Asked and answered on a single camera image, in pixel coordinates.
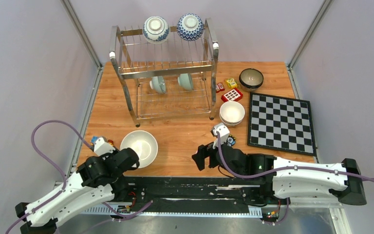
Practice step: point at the black white checkerboard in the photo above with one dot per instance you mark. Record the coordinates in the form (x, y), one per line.
(280, 123)

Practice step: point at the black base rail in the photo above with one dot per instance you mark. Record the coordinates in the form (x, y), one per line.
(199, 196)

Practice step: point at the pink brown bowl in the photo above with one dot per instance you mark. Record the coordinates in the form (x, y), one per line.
(249, 89)

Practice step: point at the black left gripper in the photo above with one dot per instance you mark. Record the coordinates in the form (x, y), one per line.
(116, 152)

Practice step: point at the small celadon cup left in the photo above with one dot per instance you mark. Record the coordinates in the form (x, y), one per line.
(157, 83)

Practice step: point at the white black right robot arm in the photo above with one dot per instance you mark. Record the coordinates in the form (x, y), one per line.
(282, 178)

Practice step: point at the red owl toy block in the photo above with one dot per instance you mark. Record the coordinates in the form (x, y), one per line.
(219, 87)

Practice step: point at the small celadon cup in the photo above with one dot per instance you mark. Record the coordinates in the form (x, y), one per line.
(157, 83)
(185, 81)

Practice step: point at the blue orange toy car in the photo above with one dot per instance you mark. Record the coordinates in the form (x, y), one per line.
(101, 141)

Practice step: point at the dark blue floral bowl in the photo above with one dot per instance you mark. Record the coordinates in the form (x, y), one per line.
(251, 77)

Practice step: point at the white blue floral bowl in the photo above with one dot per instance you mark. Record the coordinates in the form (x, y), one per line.
(156, 30)

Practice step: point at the blue owl toy block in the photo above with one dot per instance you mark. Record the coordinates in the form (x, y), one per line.
(231, 140)

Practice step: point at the yellow owl toy block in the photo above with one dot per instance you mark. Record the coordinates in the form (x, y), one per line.
(231, 83)

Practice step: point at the cream bowl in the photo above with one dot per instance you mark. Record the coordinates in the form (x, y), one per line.
(231, 124)
(232, 111)

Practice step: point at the small celadon cup right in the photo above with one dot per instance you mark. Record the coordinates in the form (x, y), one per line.
(185, 81)

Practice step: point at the steel two-tier dish rack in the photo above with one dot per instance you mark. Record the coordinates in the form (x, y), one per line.
(136, 61)

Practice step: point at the red calculator toy block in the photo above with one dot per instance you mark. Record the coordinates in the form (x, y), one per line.
(232, 95)

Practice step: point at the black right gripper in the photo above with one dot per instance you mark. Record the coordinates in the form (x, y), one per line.
(203, 151)

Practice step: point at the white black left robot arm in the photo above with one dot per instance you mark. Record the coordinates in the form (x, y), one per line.
(98, 180)

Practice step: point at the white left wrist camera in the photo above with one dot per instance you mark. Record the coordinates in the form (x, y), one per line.
(104, 150)

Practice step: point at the blue white patterned bowl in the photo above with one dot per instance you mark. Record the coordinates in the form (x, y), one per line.
(190, 27)

